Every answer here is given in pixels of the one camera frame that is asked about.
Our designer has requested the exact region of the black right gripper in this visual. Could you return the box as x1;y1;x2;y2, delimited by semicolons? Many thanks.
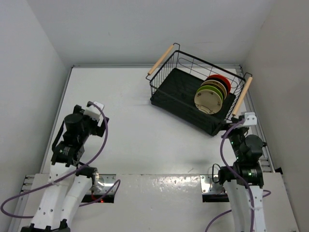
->
211;117;248;160

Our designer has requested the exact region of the beige floral plate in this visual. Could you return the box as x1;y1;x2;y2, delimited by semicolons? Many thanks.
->
194;89;222;114

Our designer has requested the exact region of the orange plate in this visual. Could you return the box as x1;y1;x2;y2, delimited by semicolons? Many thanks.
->
206;74;231;93

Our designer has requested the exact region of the brown patterned plate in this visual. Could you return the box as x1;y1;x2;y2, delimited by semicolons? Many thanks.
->
200;80;227;100

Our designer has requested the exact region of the green plate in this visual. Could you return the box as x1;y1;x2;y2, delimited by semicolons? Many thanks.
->
196;85;224;101

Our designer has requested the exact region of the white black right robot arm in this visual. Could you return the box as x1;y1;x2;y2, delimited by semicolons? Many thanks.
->
218;113;267;232

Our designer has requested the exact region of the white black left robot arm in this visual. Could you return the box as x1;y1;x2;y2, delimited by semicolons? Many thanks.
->
21;101;108;232

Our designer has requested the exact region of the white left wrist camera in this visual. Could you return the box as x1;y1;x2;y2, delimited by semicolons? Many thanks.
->
83;101;104;122

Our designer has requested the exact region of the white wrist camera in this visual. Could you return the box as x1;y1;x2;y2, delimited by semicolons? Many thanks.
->
242;112;257;127
83;101;104;122

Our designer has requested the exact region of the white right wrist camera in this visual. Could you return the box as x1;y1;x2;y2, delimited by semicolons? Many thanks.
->
242;112;257;127

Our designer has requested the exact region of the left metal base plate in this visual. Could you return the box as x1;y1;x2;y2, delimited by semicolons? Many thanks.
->
91;174;116;194

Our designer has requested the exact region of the metal base plate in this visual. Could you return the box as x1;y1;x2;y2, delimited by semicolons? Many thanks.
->
200;174;226;195
91;174;116;194

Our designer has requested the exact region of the black wire dish rack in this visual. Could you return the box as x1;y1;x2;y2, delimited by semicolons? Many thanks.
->
146;43;246;136

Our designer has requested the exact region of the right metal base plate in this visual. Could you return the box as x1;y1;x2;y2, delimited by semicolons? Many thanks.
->
200;174;226;195

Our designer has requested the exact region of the left wooden rack handle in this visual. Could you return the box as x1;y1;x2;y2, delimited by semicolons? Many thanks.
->
147;44;174;76

